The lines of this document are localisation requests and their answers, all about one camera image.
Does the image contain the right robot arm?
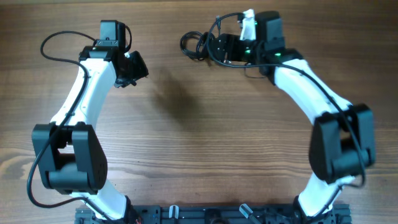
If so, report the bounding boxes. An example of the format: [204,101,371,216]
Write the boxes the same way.
[205,10,376,223]

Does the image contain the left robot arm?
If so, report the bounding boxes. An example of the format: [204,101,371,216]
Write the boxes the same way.
[27,20,149,223]

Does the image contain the right camera black cable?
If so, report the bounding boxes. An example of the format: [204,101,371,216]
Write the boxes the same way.
[205,12,367,224]

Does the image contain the camera black cable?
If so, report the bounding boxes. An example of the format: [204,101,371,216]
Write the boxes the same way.
[205,12,367,224]
[26,30,116,222]

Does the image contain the left camera black cable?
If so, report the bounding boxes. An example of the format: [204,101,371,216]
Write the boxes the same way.
[26,30,116,222]

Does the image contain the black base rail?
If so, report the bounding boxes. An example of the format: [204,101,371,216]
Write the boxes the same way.
[74,204,352,224]

